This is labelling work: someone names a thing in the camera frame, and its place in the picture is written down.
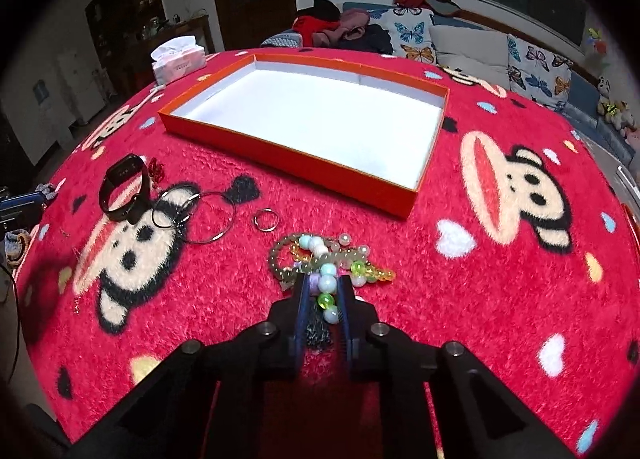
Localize butterfly pillow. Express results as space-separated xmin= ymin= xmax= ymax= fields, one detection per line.
xmin=380 ymin=7 xmax=436 ymax=63
xmin=506 ymin=34 xmax=572 ymax=111

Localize beige pillow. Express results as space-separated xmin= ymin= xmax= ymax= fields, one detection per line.
xmin=430 ymin=26 xmax=510 ymax=89

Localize pink tissue pack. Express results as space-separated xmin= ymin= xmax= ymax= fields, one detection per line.
xmin=151 ymin=35 xmax=206 ymax=85

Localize colourful bead bracelet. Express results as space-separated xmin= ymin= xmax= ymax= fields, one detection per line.
xmin=290 ymin=231 xmax=397 ymax=326

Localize red clothes on sill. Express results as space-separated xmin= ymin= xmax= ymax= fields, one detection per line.
xmin=395 ymin=0 xmax=461 ymax=17

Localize red monkey print blanket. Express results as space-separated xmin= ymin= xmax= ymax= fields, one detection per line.
xmin=17 ymin=49 xmax=639 ymax=453

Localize colourful pinwheel toy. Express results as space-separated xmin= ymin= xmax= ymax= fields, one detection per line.
xmin=585 ymin=26 xmax=608 ymax=63

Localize plush toys pile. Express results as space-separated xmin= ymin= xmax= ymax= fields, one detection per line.
xmin=597 ymin=76 xmax=639 ymax=151

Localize large silver hoop rings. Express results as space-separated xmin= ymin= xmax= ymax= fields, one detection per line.
xmin=150 ymin=189 xmax=237 ymax=246

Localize dark display shelf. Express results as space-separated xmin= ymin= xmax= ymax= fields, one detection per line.
xmin=85 ymin=0 xmax=166 ymax=97

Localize dark wooden side table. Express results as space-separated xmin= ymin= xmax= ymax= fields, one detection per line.
xmin=140 ymin=15 xmax=216 ymax=55

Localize blue sofa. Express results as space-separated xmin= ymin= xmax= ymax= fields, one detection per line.
xmin=259 ymin=0 xmax=640 ymax=170

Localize right butterfly pillow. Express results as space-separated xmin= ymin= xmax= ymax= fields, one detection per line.
xmin=506 ymin=34 xmax=572 ymax=111

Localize black smart band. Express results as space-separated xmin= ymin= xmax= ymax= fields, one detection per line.
xmin=99 ymin=153 xmax=152 ymax=225

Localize green jade bead bracelet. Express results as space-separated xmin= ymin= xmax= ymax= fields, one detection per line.
xmin=267 ymin=232 xmax=321 ymax=292

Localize left butterfly pillow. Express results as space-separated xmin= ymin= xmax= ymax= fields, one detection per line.
xmin=380 ymin=7 xmax=436 ymax=63

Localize pile of clothes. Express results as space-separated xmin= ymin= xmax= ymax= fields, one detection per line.
xmin=260 ymin=0 xmax=393 ymax=55

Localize small silver ring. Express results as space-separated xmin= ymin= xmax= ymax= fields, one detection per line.
xmin=252 ymin=207 xmax=281 ymax=234

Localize red knotted string ornament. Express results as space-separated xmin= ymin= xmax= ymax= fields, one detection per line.
xmin=146 ymin=158 xmax=165 ymax=189

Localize orange shallow tray box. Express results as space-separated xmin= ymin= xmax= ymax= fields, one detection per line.
xmin=160 ymin=49 xmax=449 ymax=219

